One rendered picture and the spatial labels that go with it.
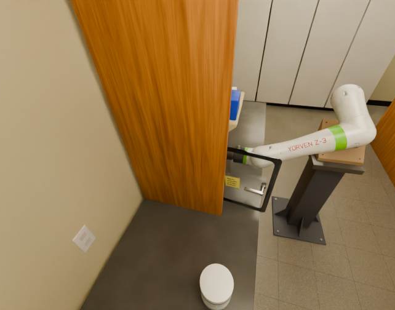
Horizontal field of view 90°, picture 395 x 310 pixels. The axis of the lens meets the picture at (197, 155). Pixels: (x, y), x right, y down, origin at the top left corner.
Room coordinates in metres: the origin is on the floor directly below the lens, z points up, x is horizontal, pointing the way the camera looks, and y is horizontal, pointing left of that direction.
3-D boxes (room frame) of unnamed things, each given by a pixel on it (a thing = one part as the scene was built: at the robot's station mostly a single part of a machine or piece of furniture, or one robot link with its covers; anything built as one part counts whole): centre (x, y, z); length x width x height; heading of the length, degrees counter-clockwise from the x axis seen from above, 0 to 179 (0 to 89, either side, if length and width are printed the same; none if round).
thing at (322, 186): (1.07, -1.02, 0.45); 0.48 x 0.48 x 0.90; 75
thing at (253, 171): (0.64, -0.21, 1.19); 0.30 x 0.01 x 0.40; 65
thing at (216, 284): (0.23, -0.05, 1.01); 0.13 x 0.13 x 0.15
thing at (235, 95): (0.76, -0.14, 1.55); 0.10 x 0.10 x 0.09; 72
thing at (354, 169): (1.07, -1.02, 0.92); 0.32 x 0.32 x 0.04; 75
